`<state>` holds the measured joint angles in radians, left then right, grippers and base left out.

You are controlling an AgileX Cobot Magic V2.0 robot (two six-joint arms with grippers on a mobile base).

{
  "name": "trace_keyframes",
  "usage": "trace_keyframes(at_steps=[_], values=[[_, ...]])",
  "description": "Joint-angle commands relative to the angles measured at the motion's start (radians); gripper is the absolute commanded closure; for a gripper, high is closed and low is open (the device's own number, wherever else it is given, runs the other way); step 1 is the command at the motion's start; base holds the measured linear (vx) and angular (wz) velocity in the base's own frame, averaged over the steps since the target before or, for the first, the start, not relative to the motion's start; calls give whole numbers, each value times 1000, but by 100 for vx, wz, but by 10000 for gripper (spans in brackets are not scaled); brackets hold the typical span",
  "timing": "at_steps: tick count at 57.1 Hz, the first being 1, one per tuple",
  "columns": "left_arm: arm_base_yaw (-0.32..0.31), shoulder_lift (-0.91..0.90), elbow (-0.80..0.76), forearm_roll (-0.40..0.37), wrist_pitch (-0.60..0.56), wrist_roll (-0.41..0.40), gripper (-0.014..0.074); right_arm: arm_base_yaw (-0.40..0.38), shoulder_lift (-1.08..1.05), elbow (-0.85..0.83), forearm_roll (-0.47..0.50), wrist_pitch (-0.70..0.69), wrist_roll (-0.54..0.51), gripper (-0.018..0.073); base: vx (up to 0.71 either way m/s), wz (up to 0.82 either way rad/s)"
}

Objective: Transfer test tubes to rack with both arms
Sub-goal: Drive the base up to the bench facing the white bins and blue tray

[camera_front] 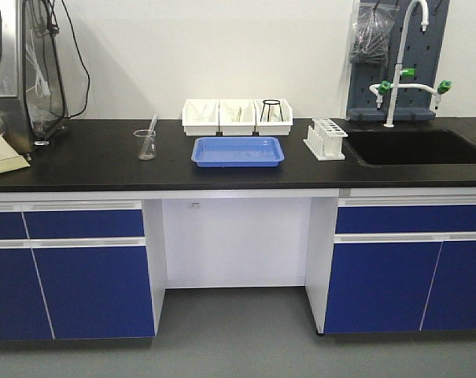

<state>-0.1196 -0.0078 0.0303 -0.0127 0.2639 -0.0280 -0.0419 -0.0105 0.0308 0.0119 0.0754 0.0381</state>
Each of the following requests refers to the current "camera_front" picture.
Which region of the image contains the white left storage bin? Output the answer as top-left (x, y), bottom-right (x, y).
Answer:
top-left (182, 99), bottom-right (220, 136)

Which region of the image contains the blue left cabinet unit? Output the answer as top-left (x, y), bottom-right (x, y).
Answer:
top-left (0, 202), bottom-right (156, 340)

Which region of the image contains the white test tube rack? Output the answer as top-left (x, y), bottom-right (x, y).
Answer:
top-left (303, 118), bottom-right (348, 161)

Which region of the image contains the stainless steel machine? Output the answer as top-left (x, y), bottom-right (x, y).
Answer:
top-left (0, 0), bottom-right (68, 154)

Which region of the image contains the white right storage bin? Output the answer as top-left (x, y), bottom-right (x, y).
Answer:
top-left (253, 98), bottom-right (293, 136)

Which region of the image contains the blue plastic tray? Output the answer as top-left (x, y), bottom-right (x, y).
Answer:
top-left (191, 136), bottom-right (285, 168)

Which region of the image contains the blue right cabinet unit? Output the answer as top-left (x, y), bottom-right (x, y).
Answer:
top-left (323, 202), bottom-right (476, 334)

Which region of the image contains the black wire tripod stand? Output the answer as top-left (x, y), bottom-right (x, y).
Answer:
top-left (260, 98), bottom-right (284, 122)

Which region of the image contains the plastic bag of pegs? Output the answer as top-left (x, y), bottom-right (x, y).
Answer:
top-left (349, 1), bottom-right (399, 66)

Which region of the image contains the clear glass test tube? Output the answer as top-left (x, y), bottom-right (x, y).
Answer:
top-left (148, 113), bottom-right (158, 135)

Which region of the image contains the grey pegboard drying rack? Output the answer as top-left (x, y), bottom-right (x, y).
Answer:
top-left (346, 1), bottom-right (451, 122)

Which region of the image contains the black lab sink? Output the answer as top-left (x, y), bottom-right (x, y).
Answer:
top-left (346, 130), bottom-right (476, 165)

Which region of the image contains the blue cabinet unit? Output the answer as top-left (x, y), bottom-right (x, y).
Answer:
top-left (323, 202), bottom-right (476, 334)
top-left (0, 202), bottom-right (156, 340)

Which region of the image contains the white gooseneck lab faucet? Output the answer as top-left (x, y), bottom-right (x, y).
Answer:
top-left (369, 0), bottom-right (452, 128)

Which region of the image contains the white middle storage bin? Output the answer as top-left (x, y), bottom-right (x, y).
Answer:
top-left (219, 99), bottom-right (256, 136)

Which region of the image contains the black power cable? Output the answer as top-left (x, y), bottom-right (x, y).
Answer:
top-left (60, 0), bottom-right (91, 119)

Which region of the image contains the clear glass beaker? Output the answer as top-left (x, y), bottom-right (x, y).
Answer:
top-left (133, 129), bottom-right (157, 161)

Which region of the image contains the beige folded cloth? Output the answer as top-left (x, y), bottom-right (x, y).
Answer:
top-left (0, 135), bottom-right (30, 173)

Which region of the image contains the white storage bin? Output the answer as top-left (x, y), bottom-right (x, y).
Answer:
top-left (219, 99), bottom-right (256, 136)
top-left (182, 99), bottom-right (220, 136)
top-left (253, 98), bottom-right (293, 136)

